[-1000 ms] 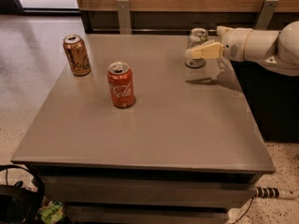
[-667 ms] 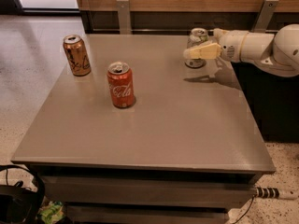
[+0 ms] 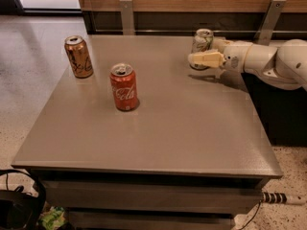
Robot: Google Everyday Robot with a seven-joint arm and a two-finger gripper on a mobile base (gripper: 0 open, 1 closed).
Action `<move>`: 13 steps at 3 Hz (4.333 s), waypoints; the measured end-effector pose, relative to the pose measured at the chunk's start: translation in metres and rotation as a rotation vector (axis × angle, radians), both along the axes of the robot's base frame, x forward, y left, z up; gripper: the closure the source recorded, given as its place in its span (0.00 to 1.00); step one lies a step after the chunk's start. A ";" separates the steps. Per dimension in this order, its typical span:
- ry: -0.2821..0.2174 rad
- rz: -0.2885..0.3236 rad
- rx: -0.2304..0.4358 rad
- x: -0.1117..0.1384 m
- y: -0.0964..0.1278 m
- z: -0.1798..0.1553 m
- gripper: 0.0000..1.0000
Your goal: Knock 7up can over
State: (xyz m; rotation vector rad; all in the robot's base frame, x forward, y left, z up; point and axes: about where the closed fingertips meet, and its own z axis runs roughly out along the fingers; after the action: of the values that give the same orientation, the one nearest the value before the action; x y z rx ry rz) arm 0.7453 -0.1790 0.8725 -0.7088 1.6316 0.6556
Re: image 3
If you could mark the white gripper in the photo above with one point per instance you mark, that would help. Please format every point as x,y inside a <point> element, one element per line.
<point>236,57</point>

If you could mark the left metal wall bracket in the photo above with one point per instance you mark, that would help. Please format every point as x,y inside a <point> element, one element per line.
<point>127,17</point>

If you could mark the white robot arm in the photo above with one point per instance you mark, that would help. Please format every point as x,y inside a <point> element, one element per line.
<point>284,67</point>

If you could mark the red Coca-Cola can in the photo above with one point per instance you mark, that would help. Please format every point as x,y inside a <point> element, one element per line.
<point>123,85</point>

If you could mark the right metal wall bracket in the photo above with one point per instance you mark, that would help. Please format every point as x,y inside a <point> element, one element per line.
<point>264,34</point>

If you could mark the metal wall bracket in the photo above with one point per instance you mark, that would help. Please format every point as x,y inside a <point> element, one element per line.
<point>264,34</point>
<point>127,17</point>

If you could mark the gold brown soda can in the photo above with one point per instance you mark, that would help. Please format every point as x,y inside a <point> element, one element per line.
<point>78,55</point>

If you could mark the grey table with drawers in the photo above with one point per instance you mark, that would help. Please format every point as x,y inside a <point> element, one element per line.
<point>191,156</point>

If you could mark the green snack bag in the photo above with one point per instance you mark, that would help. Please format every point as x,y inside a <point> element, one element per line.
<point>53,219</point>

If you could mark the white green 7up can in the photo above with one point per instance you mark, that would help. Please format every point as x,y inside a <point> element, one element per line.
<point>202,40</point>

